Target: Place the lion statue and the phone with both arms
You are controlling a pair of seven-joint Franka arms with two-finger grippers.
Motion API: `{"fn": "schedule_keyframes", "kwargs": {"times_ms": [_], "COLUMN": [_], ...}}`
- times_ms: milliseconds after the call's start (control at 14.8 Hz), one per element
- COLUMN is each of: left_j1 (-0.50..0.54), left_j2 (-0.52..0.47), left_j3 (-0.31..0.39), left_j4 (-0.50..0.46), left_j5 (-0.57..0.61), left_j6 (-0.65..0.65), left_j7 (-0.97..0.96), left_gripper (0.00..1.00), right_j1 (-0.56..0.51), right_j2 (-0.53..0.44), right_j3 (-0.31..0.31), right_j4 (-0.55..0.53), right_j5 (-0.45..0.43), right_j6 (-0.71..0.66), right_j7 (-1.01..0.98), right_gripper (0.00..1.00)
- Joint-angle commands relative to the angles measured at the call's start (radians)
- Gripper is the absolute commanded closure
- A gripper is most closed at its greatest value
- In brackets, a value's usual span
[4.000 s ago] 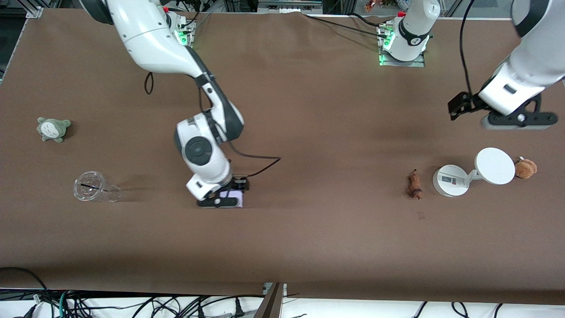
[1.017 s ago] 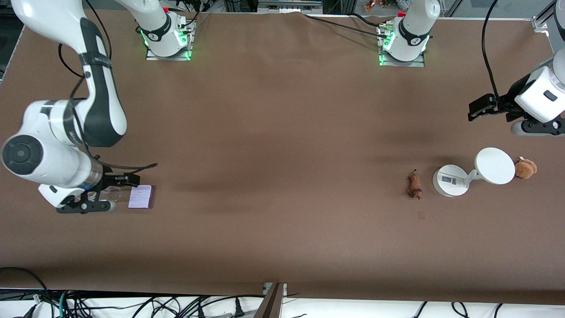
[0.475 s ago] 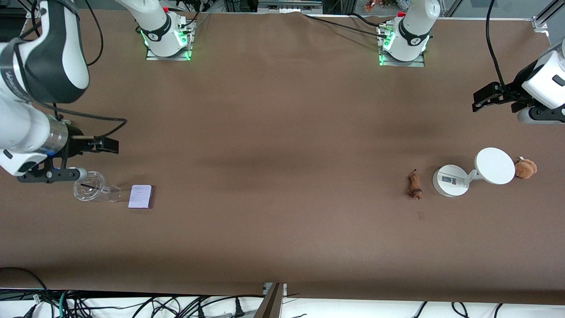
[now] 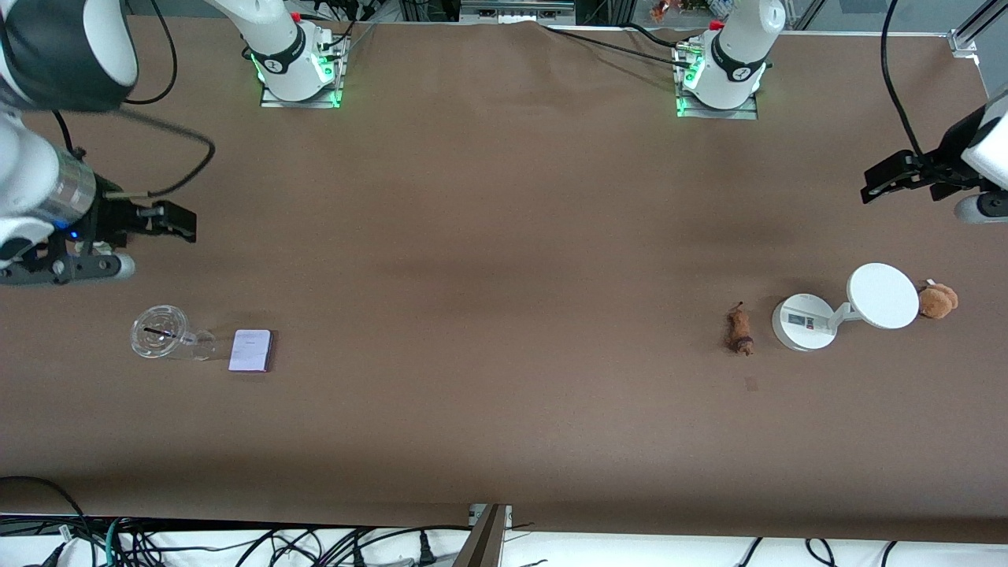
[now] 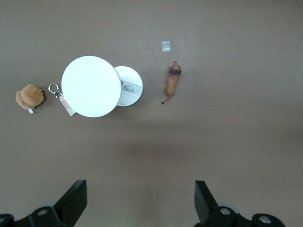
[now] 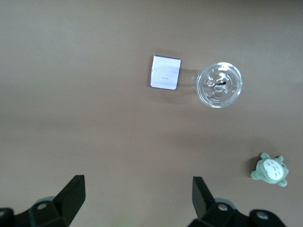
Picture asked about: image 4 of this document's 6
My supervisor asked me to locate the lilac Huawei phone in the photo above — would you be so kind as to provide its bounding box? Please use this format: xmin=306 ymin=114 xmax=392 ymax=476
xmin=228 ymin=329 xmax=273 ymax=373

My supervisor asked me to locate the brown lion statue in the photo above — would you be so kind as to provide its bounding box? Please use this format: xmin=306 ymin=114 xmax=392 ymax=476
xmin=726 ymin=302 xmax=754 ymax=357

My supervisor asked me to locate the clear plastic cup with lid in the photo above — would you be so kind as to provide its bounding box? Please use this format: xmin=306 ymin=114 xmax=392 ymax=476
xmin=130 ymin=306 xmax=217 ymax=361

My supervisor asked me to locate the brown table cover sheet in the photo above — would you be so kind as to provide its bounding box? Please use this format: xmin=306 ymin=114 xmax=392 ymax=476
xmin=0 ymin=14 xmax=1008 ymax=544

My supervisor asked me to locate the aluminium profile beam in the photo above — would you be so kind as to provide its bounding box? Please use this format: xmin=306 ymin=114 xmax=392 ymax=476
xmin=453 ymin=504 xmax=513 ymax=567

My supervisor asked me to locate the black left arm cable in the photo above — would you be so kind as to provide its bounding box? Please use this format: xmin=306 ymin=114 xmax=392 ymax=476
xmin=880 ymin=0 xmax=924 ymax=157

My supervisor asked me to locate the black right camera mount bracket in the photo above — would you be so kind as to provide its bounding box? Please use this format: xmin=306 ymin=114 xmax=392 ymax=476
xmin=0 ymin=250 xmax=115 ymax=287

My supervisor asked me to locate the aluminium corner post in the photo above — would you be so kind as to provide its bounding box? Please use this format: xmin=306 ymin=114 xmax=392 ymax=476
xmin=949 ymin=0 xmax=1008 ymax=57

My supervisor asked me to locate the brown plush keychain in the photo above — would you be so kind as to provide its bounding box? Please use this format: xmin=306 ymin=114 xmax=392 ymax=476
xmin=916 ymin=280 xmax=959 ymax=320

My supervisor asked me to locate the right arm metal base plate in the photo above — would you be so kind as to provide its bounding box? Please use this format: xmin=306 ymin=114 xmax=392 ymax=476
xmin=260 ymin=35 xmax=347 ymax=109

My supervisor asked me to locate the black looped floor cable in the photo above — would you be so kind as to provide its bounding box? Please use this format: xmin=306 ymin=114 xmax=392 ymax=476
xmin=0 ymin=475 xmax=87 ymax=544

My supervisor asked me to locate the black cable on table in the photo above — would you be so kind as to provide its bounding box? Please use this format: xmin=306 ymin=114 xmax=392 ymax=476
xmin=543 ymin=26 xmax=694 ymax=68

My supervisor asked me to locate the aluminium frame rail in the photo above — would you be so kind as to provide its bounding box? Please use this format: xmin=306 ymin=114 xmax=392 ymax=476
xmin=459 ymin=0 xmax=577 ymax=23

